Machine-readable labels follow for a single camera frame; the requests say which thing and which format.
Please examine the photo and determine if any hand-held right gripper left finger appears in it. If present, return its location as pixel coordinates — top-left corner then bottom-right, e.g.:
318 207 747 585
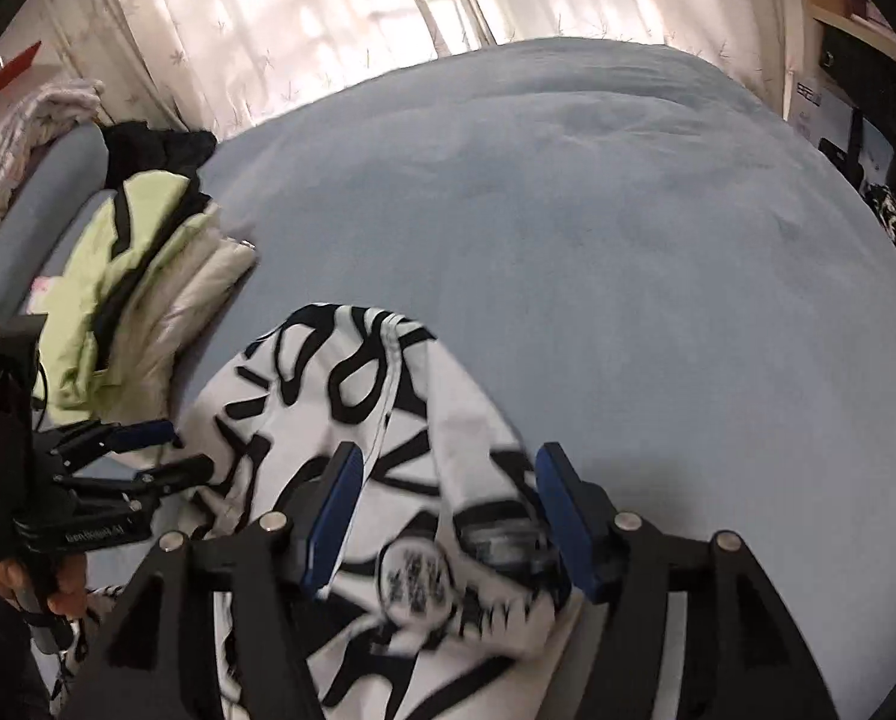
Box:
73 442 366 720

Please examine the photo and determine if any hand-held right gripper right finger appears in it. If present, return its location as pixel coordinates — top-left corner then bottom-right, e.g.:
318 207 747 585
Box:
534 442 839 720

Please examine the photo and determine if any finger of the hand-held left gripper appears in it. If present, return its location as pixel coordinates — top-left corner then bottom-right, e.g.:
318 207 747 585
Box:
68 454 216 518
38 418 180 466

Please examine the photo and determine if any black white printed shirt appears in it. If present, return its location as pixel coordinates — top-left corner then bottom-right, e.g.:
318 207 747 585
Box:
46 304 576 720

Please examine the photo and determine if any person's left hand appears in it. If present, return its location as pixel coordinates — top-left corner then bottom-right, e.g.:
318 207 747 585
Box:
0 551 92 620

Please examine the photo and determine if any pink white plush toy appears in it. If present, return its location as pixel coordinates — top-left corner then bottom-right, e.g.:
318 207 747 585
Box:
29 276 65 312

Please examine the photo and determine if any light green garment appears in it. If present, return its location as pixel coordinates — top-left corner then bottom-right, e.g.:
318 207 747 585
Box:
31 171 216 410

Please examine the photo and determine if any beige garment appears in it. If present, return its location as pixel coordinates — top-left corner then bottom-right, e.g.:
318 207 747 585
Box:
91 202 260 421

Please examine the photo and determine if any folded blue quilt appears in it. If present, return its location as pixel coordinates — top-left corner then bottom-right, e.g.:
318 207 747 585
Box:
0 124 119 323

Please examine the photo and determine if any dark crumpled garment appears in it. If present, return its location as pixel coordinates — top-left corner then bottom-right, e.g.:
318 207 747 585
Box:
103 120 218 192

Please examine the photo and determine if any blue bed blanket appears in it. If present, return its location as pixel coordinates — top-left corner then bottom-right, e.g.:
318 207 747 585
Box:
35 36 896 720

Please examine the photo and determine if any folded floral blanket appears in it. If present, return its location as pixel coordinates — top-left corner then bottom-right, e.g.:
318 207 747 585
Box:
0 79 107 241

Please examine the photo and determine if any white leaf print curtain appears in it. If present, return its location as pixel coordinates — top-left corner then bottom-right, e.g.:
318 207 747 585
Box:
43 0 801 143

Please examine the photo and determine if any white printed carton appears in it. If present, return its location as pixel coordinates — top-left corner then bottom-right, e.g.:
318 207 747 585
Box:
787 75 895 192

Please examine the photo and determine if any wooden shelf unit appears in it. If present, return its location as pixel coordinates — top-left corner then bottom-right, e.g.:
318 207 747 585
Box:
781 0 896 188

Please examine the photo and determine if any red wall decoration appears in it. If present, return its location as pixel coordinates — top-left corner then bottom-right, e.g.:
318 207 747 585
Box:
0 41 44 113

